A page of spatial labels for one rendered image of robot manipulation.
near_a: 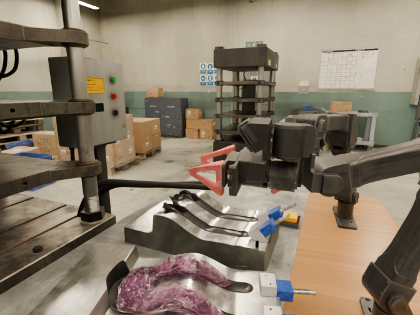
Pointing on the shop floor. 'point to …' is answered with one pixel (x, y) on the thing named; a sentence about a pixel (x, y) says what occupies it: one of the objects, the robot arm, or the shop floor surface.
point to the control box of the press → (114, 76)
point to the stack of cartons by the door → (199, 125)
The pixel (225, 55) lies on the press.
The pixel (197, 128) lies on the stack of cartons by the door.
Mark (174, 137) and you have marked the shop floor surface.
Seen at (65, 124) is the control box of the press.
